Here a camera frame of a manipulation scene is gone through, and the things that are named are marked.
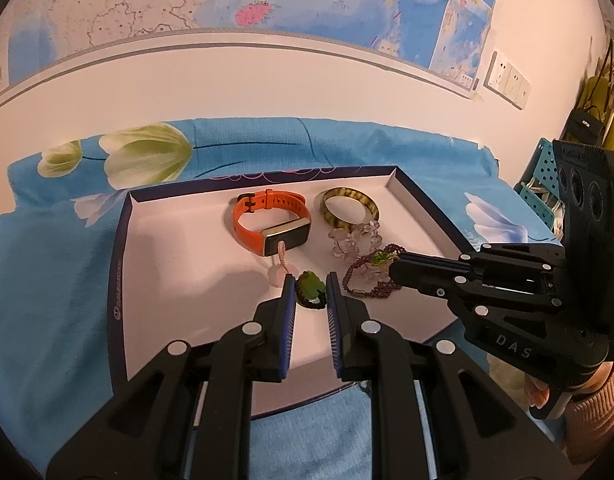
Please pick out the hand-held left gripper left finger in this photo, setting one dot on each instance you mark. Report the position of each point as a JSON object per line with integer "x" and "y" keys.
{"x": 288, "y": 320}

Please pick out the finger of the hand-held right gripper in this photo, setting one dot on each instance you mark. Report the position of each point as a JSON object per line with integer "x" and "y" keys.
{"x": 427, "y": 259}
{"x": 417, "y": 280}

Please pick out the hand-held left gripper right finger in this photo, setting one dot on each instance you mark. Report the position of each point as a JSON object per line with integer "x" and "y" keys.
{"x": 334, "y": 325}

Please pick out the yellow-green jade pendant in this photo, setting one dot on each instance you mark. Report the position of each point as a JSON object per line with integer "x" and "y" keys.
{"x": 379, "y": 259}

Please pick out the orange smart watch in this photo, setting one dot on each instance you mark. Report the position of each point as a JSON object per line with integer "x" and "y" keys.
{"x": 247, "y": 232}

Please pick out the green-brown jade bangle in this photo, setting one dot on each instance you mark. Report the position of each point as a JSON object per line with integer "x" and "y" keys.
{"x": 332, "y": 220}

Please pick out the white shallow tray box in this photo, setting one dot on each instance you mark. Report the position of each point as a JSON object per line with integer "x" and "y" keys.
{"x": 187, "y": 270}

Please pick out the person's right forearm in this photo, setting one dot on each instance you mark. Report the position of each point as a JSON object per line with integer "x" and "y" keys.
{"x": 604, "y": 410}

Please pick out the person's right hand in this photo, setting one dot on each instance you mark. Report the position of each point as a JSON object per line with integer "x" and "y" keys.
{"x": 537, "y": 395}

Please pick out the teal perforated plastic basket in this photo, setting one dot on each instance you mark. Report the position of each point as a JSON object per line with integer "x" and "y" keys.
{"x": 537, "y": 205}
{"x": 547, "y": 165}

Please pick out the black hanging bag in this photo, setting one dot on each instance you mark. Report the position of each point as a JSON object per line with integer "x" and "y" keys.
{"x": 584, "y": 125}

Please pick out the yellow hanging bag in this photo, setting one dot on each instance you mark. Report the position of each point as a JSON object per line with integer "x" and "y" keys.
{"x": 599, "y": 92}

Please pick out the blue floral tablecloth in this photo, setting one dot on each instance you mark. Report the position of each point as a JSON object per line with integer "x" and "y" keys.
{"x": 52, "y": 270}

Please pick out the white wall socket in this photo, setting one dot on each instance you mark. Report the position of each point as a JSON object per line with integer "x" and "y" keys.
{"x": 498, "y": 72}
{"x": 515, "y": 85}

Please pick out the colourful wall map poster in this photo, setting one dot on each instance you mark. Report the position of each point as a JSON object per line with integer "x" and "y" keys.
{"x": 237, "y": 5}

